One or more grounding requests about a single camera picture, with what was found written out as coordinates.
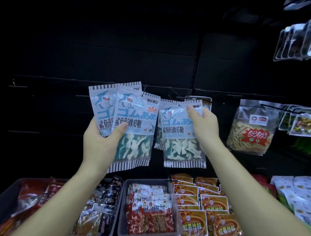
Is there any person's right hand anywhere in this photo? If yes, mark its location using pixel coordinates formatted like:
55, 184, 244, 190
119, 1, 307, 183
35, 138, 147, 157
186, 105, 225, 156

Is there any person's left hand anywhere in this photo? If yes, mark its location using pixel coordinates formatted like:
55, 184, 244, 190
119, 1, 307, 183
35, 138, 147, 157
83, 118, 128, 176

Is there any shark gummy candy packet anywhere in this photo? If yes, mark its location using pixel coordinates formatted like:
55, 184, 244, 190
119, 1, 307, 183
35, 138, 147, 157
158, 99, 207, 169
142, 92, 165, 150
107, 81, 160, 174
88, 84, 120, 138

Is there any person's right forearm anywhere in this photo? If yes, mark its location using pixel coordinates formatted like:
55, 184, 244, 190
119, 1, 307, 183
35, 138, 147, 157
208, 143, 311, 236

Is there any person's left forearm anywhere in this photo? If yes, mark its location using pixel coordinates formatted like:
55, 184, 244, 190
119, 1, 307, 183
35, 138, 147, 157
10, 163, 108, 236

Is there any dark hanging snack packet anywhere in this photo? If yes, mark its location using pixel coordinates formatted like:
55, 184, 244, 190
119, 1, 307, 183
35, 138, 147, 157
184, 95, 212, 111

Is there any clear bag of snack sticks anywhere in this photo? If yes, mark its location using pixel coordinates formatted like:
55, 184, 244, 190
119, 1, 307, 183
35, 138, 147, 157
226, 99, 282, 156

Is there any pile of black snack packets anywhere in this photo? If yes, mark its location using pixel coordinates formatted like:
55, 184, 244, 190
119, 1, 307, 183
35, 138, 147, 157
72, 176, 123, 236

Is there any grey plastic bin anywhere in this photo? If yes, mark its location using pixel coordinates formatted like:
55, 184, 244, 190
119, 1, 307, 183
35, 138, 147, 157
118, 179, 183, 236

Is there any pile of red white packets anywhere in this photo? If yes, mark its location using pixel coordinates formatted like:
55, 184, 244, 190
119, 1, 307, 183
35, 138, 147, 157
126, 183, 175, 235

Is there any black metal display hook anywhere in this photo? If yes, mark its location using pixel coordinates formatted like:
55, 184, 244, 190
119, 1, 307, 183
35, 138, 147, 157
261, 104, 311, 115

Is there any pile of orange snack packets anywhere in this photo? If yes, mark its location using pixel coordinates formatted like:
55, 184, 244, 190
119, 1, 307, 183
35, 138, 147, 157
170, 173, 243, 236

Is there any row of hanging candy packets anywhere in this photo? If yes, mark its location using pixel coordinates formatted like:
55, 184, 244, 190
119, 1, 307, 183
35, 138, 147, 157
278, 105, 311, 138

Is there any pile of red snack packets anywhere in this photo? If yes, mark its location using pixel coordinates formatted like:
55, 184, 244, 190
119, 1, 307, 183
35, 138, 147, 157
0, 177, 67, 236

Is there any row of clear hanging packets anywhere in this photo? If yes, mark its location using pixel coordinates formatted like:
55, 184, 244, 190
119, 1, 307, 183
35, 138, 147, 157
273, 20, 311, 62

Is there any dark plastic bin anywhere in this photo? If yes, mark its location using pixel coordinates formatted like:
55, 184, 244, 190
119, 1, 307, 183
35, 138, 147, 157
0, 178, 125, 236

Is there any pile of white snack packets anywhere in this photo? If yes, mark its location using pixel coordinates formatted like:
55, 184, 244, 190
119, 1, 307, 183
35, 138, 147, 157
270, 176, 311, 227

